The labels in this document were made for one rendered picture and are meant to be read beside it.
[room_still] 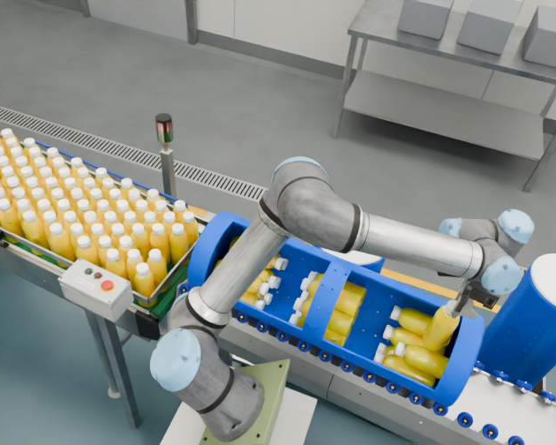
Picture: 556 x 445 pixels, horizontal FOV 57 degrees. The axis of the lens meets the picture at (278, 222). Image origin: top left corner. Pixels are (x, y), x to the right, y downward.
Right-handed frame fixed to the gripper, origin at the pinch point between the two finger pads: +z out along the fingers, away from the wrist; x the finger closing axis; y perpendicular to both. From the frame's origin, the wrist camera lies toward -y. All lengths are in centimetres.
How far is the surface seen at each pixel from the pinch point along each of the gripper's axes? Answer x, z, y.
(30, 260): -22, 43, -139
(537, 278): 51, 26, 29
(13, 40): 211, 135, -414
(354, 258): 27, 27, -33
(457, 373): -10.3, 12.6, 7.6
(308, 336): -13.3, 22.9, -33.8
